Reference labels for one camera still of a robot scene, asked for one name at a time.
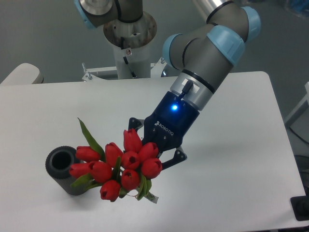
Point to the white furniture leg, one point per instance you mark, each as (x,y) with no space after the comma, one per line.
(298,110)

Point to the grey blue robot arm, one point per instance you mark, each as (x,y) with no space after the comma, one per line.
(204,58)

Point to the blue plastic object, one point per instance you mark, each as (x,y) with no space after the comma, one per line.
(298,7)

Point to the dark grey ribbed vase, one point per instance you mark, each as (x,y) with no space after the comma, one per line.
(58,164)

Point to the black cable grommet box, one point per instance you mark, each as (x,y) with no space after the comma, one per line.
(300,205)

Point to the red tulip bouquet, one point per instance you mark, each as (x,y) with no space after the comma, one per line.
(117,172)

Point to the beige chair seat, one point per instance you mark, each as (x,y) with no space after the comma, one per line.
(24,74)

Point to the black gripper cable connector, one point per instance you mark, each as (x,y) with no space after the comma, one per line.
(187,87)

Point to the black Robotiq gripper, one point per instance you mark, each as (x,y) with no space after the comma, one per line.
(167,126)

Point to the white pedestal base frame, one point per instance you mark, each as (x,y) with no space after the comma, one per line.
(157,70)

